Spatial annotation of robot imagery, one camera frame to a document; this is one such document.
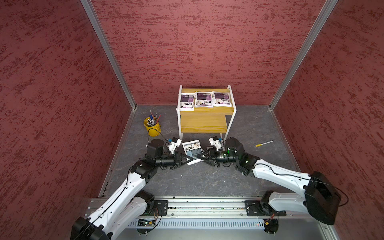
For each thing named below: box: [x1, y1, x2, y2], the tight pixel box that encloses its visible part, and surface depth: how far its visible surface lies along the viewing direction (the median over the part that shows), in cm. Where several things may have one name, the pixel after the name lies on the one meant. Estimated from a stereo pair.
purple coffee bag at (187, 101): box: [180, 93, 196, 111], surface depth 77 cm
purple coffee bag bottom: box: [213, 91, 232, 107], surface depth 78 cm
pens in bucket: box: [146, 110, 161, 127], surface depth 100 cm
